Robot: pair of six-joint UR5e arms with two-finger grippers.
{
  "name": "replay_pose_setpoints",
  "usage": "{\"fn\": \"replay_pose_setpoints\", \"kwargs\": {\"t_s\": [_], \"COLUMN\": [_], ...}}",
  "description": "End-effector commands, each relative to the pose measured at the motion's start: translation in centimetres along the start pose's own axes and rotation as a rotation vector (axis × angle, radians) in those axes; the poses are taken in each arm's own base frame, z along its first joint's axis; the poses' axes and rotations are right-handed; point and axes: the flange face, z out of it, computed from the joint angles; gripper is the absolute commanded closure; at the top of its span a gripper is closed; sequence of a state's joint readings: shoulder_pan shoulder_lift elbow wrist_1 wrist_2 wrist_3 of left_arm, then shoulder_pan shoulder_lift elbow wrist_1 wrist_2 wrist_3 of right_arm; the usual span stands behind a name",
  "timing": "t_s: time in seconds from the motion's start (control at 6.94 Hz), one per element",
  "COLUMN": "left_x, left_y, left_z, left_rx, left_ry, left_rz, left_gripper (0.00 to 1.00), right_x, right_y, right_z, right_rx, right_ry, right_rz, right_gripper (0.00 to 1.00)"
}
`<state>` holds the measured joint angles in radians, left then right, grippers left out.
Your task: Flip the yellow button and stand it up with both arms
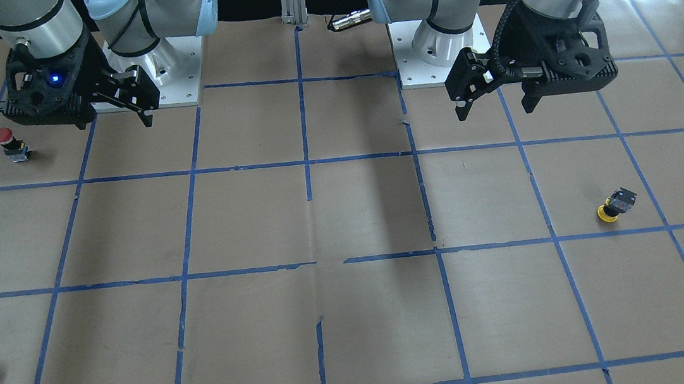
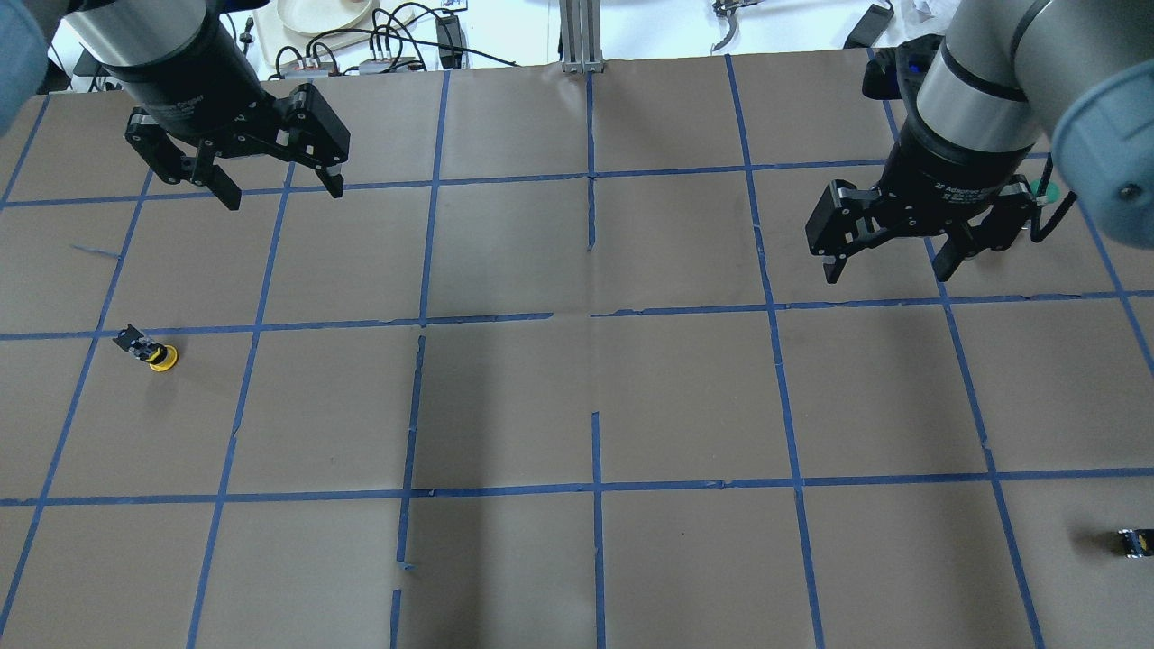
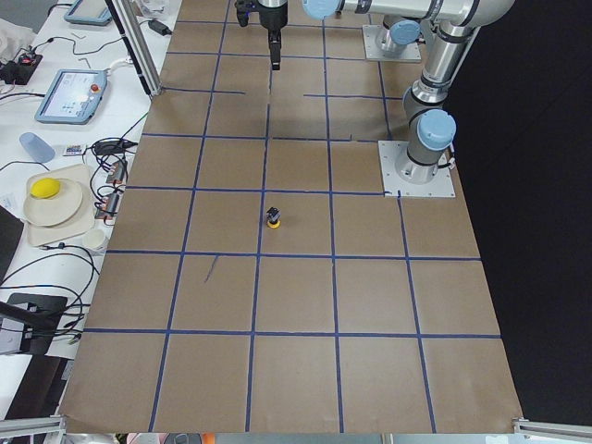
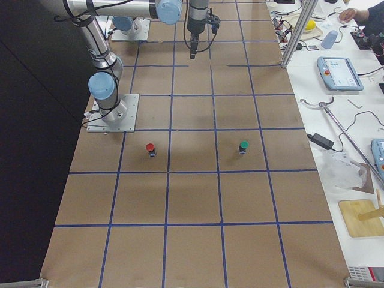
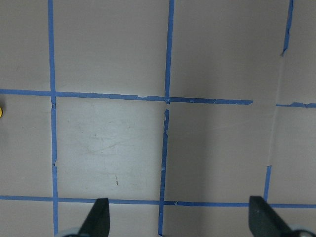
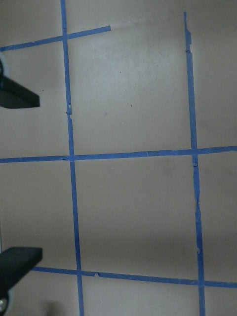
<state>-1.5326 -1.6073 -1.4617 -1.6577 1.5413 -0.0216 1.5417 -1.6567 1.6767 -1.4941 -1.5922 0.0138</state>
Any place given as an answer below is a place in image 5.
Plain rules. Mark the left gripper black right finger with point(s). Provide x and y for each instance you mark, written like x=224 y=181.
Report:
x=264 y=221

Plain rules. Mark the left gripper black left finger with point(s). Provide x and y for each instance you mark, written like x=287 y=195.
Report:
x=97 y=223

